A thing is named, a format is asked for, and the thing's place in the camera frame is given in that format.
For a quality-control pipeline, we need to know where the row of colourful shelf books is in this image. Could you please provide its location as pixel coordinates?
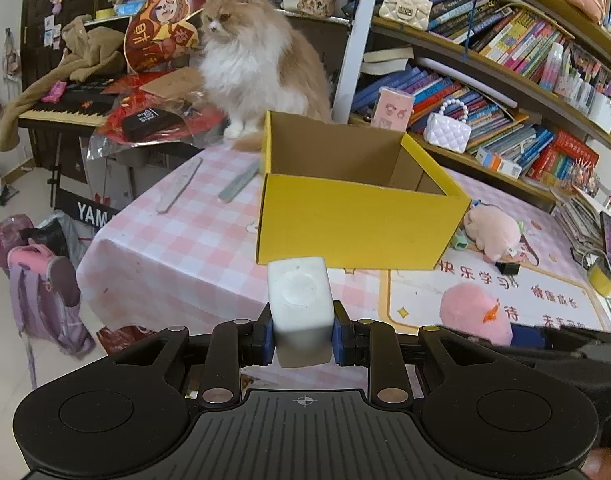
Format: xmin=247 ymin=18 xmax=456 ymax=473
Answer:
xmin=428 ymin=0 xmax=566 ymax=81

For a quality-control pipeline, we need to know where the cream quilted pearl-handle purse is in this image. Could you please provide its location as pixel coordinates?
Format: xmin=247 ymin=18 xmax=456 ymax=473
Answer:
xmin=379 ymin=0 xmax=433 ymax=31

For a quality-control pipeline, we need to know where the red plastic packet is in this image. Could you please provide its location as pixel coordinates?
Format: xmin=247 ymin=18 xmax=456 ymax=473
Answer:
xmin=88 ymin=102 xmax=226 ymax=161

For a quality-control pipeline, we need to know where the grey flat strip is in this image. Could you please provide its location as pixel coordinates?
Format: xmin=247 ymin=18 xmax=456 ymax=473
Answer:
xmin=218 ymin=160 xmax=261 ymax=204
xmin=156 ymin=156 xmax=203 ymax=214

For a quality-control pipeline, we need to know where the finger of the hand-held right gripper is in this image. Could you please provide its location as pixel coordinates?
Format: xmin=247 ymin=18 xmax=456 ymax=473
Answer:
xmin=509 ymin=324 xmax=593 ymax=350

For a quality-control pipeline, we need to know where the white plastic bottle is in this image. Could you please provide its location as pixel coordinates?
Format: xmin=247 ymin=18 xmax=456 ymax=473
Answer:
xmin=266 ymin=256 xmax=335 ymax=368

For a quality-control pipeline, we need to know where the black electric keyboard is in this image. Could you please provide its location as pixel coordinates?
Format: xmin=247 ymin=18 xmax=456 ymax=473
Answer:
xmin=18 ymin=75 xmax=201 ymax=161

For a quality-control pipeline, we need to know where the brown plush cloth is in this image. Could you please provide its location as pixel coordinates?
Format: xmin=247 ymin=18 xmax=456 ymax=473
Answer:
xmin=0 ymin=15 xmax=128 ymax=152

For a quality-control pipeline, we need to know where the yellow cardboard box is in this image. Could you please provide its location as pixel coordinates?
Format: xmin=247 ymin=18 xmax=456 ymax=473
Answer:
xmin=255 ymin=110 xmax=472 ymax=272

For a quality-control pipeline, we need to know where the yellow tape roll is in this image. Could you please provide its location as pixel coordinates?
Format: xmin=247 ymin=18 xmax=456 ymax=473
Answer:
xmin=587 ymin=260 xmax=611 ymax=297

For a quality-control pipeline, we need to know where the small black box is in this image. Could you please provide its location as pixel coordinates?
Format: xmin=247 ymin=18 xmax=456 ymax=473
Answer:
xmin=121 ymin=107 xmax=183 ymax=140

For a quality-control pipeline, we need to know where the long white roll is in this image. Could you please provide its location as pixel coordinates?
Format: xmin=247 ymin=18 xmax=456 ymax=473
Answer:
xmin=413 ymin=56 xmax=520 ymax=108

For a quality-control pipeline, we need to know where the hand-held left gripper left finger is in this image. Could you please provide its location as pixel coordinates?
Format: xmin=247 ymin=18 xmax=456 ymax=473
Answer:
xmin=112 ymin=302 xmax=277 ymax=408

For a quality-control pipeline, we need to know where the bunch of beaded hair ornaments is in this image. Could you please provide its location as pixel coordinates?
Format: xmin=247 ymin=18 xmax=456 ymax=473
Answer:
xmin=570 ymin=157 xmax=602 ymax=197

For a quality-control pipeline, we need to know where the pink checked tablecloth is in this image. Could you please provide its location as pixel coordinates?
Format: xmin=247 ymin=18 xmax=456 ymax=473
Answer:
xmin=75 ymin=141 xmax=386 ymax=386

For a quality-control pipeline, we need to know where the stack of paper booklets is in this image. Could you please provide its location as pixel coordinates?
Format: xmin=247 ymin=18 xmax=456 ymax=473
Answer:
xmin=550 ymin=185 xmax=611 ymax=271

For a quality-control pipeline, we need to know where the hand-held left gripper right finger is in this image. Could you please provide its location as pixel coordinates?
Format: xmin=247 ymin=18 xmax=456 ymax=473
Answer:
xmin=331 ymin=301 xmax=486 ymax=407

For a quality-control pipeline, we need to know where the purple backpack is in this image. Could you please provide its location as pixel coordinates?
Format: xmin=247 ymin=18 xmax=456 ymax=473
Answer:
xmin=8 ymin=245 xmax=96 ymax=361

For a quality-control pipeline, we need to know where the pink printed cup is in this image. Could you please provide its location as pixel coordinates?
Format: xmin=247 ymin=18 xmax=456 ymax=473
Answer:
xmin=370 ymin=86 xmax=415 ymax=131

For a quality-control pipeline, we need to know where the red figure foil decoration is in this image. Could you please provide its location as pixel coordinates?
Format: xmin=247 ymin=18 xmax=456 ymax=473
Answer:
xmin=124 ymin=0 xmax=201 ymax=76

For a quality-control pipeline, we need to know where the grey bag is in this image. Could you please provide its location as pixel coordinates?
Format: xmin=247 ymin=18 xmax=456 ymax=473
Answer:
xmin=35 ymin=210 xmax=92 ymax=271

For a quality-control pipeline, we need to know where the row of slanted books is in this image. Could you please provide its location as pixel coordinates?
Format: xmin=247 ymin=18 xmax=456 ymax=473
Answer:
xmin=350 ymin=57 xmax=556 ymax=171

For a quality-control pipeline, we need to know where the dark red bag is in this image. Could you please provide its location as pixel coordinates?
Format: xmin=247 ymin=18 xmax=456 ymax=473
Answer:
xmin=0 ymin=214 xmax=36 ymax=276

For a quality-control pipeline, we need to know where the pink plush pig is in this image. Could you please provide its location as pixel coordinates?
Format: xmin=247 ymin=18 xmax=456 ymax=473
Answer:
xmin=463 ymin=204 xmax=525 ymax=263

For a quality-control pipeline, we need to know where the cluster of pen holders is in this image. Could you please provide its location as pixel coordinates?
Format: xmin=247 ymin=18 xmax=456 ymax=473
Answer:
xmin=555 ymin=45 xmax=611 ymax=131

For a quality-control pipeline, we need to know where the keyboard stand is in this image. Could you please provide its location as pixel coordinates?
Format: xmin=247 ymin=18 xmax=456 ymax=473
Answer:
xmin=50 ymin=130 xmax=117 ymax=233

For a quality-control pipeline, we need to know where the pink cartoon desk mat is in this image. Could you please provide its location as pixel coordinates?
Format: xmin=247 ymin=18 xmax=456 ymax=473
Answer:
xmin=380 ymin=167 xmax=611 ymax=341

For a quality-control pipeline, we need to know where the brown cardboard piece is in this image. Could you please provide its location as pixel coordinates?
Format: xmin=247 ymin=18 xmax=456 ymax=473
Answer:
xmin=139 ymin=66 xmax=206 ymax=98

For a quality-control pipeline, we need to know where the wooden bookshelf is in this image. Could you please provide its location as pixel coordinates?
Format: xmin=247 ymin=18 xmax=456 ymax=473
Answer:
xmin=348 ymin=0 xmax=611 ymax=213

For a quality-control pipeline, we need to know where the orange and white cat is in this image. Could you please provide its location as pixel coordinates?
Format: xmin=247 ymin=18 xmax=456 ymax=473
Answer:
xmin=199 ymin=0 xmax=333 ymax=152

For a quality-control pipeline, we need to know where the orange and blue carton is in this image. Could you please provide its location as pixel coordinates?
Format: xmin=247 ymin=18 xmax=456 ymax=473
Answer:
xmin=475 ymin=147 xmax=523 ymax=179

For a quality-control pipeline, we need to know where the white quilted pearl-handle purse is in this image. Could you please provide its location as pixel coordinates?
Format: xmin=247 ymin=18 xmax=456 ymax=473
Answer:
xmin=424 ymin=99 xmax=472 ymax=155

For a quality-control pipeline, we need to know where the round pink plush toy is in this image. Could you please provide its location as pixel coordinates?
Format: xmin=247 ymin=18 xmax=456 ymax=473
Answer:
xmin=439 ymin=282 xmax=513 ymax=347

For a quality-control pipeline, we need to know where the large red dictionary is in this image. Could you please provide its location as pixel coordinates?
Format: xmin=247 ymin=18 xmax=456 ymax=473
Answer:
xmin=525 ymin=130 xmax=600 ymax=186

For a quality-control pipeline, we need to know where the white shelf post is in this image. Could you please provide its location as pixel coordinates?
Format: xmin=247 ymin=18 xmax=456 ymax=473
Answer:
xmin=332 ymin=0 xmax=383 ymax=123

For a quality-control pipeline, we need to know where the pastel gradient bottle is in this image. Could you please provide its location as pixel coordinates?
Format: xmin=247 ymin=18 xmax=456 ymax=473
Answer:
xmin=538 ymin=41 xmax=565 ymax=92

